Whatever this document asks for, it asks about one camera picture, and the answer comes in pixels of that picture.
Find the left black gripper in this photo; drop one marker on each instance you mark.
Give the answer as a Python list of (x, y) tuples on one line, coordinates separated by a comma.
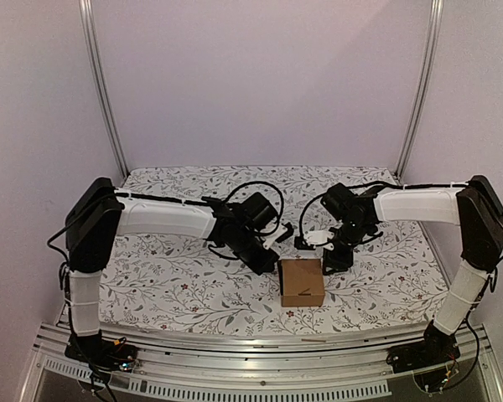
[(261, 266)]

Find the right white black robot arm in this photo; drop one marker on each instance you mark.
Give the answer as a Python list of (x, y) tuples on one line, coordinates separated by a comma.
[(473, 206)]

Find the brown cardboard box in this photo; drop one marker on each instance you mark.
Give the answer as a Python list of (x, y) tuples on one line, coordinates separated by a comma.
[(301, 283)]

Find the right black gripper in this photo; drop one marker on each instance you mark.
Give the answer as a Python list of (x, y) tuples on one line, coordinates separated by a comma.
[(335, 260)]

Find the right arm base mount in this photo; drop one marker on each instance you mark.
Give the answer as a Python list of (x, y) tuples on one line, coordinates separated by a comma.
[(436, 347)]

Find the aluminium front rail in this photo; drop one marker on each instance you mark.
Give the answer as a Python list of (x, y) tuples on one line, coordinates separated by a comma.
[(345, 366)]

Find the right aluminium frame post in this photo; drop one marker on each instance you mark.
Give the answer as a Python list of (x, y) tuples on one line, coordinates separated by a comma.
[(423, 83)]

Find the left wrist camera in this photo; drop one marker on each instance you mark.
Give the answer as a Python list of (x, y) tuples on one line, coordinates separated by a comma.
[(281, 233)]

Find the aluminium frame post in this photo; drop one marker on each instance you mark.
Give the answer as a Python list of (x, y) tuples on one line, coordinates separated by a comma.
[(94, 56), (423, 83)]

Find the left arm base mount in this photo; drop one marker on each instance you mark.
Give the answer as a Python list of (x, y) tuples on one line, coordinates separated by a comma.
[(102, 354)]

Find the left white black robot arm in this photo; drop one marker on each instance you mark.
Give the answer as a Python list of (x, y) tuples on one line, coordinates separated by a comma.
[(248, 229)]

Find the left aluminium frame post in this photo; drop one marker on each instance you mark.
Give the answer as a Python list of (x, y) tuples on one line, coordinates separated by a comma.
[(94, 56)]

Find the floral patterned table mat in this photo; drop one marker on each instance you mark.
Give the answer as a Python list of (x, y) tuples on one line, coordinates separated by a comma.
[(197, 267)]

